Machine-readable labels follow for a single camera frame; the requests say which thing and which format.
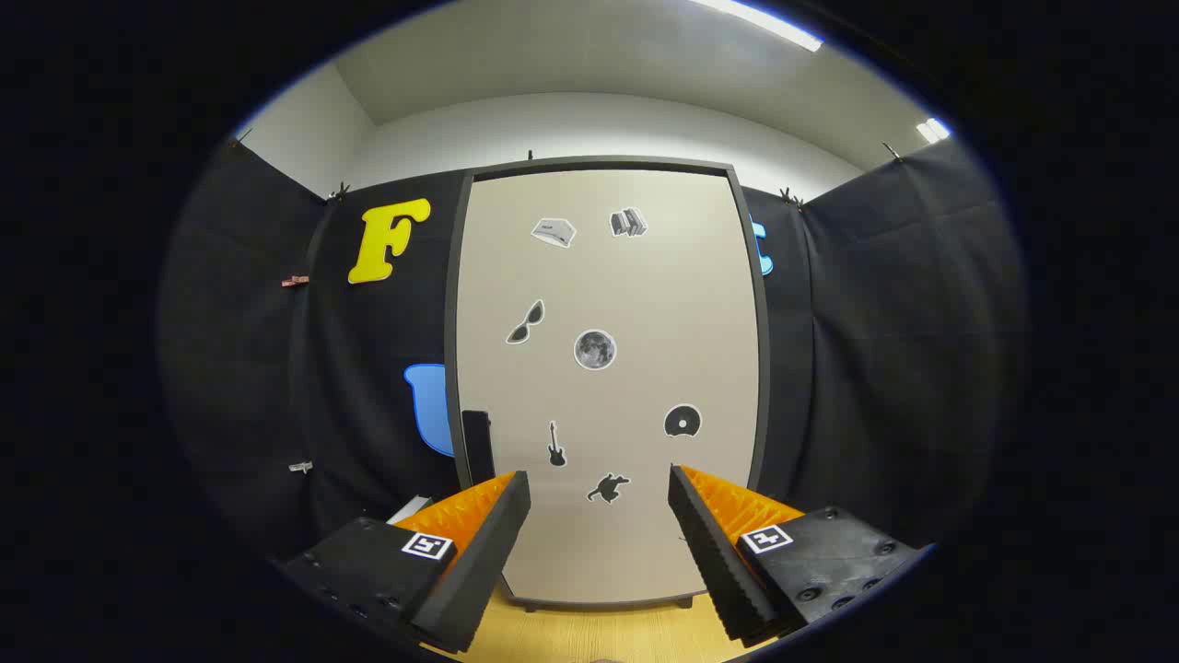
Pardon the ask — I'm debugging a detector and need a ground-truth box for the black backdrop cloth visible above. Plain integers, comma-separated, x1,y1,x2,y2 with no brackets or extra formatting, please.
157,134,1028,576

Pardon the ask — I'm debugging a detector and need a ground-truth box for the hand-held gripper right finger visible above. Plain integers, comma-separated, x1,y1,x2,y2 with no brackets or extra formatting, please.
668,464,931,647

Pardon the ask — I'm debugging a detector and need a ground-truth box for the beige cabinet door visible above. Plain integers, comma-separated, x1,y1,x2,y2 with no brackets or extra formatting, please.
456,169,762,604

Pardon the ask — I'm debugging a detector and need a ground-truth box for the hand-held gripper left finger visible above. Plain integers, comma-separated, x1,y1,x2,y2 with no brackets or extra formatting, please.
276,471,533,657

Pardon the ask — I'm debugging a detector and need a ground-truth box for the black door handle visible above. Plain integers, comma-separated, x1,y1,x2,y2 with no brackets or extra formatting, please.
461,411,496,488

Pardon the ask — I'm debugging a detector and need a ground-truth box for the dark grey cabinet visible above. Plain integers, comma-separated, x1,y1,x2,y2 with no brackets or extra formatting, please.
445,157,773,612

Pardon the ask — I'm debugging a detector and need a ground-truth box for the long ceiling light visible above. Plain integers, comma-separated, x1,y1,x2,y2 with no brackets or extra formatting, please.
691,0,824,52

